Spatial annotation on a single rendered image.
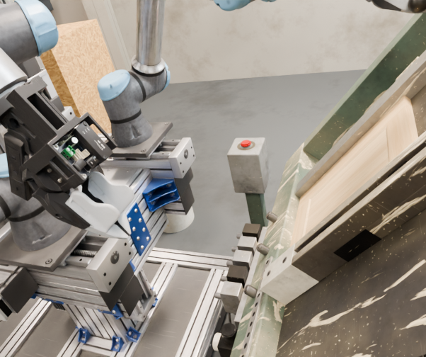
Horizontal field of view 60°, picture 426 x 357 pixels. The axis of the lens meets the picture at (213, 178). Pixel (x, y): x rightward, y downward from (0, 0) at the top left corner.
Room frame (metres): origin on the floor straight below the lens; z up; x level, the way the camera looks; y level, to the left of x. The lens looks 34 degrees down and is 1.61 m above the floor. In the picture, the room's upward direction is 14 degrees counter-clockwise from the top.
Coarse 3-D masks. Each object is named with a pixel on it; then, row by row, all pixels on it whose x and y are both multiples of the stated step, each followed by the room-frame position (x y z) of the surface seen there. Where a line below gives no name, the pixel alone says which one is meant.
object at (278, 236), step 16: (288, 160) 1.15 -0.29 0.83; (304, 160) 1.03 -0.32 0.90; (288, 176) 1.00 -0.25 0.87; (288, 192) 0.89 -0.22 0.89; (288, 208) 0.80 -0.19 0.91; (272, 224) 0.81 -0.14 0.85; (288, 224) 0.74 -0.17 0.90; (272, 240) 0.72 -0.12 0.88; (288, 240) 0.69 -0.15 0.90; (256, 272) 0.66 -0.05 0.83; (256, 288) 0.59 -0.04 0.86; (272, 304) 0.51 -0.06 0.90; (272, 320) 0.47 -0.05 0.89; (240, 336) 0.49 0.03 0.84; (256, 336) 0.44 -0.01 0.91; (272, 336) 0.44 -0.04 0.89; (240, 352) 0.44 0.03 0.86; (256, 352) 0.41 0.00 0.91; (272, 352) 0.41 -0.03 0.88
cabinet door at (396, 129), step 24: (384, 120) 0.73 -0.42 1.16; (408, 120) 0.63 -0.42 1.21; (360, 144) 0.75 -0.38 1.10; (384, 144) 0.65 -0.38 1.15; (408, 144) 0.56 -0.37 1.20; (336, 168) 0.77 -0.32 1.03; (360, 168) 0.66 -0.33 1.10; (312, 192) 0.80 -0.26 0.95; (336, 192) 0.68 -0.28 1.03; (312, 216) 0.69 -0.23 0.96
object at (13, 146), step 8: (8, 136) 0.39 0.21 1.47; (8, 144) 0.39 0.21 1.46; (16, 144) 0.39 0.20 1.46; (8, 152) 0.40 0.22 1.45; (16, 152) 0.39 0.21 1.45; (24, 152) 0.39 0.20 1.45; (8, 160) 0.40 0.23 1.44; (16, 160) 0.40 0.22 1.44; (8, 168) 0.41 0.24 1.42; (16, 168) 0.40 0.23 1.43; (16, 176) 0.41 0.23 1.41; (16, 184) 0.41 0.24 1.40; (24, 184) 0.40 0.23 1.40; (16, 192) 0.42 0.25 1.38; (24, 192) 0.41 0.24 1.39; (32, 192) 0.42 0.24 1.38
